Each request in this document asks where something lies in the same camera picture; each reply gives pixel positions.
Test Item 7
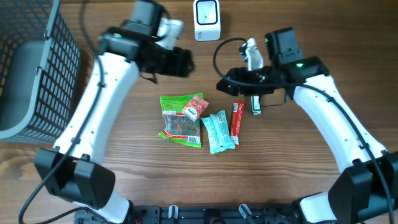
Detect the right black cable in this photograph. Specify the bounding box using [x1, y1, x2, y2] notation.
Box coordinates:
[213, 37, 396, 224]

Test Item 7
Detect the orange tissue packet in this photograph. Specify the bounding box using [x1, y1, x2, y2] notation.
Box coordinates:
[182, 96, 209, 121]

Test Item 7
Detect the green gummy candy bag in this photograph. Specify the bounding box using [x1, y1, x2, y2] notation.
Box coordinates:
[159, 93, 203, 148]

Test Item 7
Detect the green small box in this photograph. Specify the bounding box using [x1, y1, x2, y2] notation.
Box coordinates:
[251, 95, 262, 116]

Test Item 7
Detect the left black cable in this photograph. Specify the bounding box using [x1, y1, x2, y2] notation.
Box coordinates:
[17, 0, 106, 224]

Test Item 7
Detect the black mounting rail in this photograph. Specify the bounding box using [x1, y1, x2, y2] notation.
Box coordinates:
[74, 203, 351, 224]

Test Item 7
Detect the grey mesh shopping basket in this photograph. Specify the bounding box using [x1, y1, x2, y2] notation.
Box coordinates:
[1, 0, 81, 143]

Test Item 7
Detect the black cable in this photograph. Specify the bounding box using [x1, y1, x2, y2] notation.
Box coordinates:
[17, 0, 106, 224]
[213, 37, 396, 224]

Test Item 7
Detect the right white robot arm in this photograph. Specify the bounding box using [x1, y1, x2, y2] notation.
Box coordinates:
[216, 27, 397, 223]

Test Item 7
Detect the teal tissue packet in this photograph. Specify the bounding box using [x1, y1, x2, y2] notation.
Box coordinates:
[201, 110, 236, 154]

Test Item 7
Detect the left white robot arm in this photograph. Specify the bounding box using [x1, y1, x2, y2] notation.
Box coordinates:
[34, 1, 194, 223]

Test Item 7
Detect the white barcode scanner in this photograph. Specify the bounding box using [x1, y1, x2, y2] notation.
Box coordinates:
[193, 0, 221, 42]

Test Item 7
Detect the red stick sachet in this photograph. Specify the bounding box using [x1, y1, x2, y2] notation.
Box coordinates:
[230, 101, 244, 147]

